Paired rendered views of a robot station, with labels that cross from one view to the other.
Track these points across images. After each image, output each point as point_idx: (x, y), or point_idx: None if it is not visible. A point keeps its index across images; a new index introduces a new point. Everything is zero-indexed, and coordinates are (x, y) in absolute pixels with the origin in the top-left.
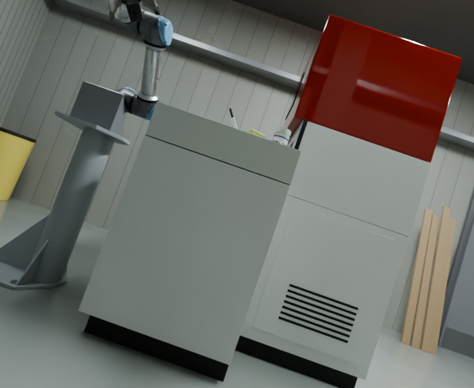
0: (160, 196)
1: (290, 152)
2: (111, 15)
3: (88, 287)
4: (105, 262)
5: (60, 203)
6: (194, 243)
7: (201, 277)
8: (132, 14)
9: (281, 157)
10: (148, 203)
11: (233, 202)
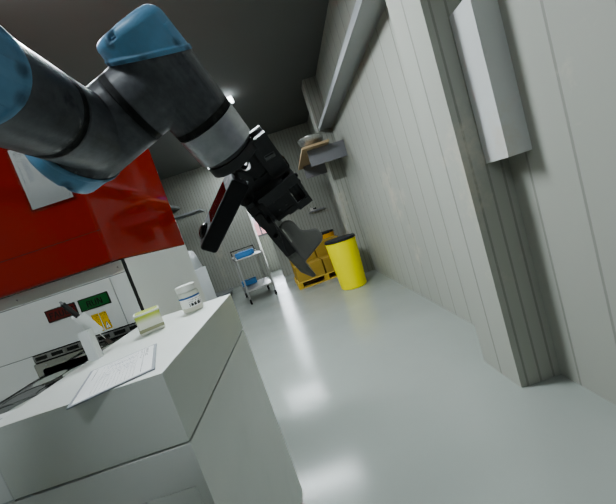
0: (241, 475)
1: (230, 301)
2: (308, 265)
3: None
4: None
5: None
6: (265, 461)
7: (278, 474)
8: (224, 237)
9: (231, 311)
10: (244, 503)
11: (247, 386)
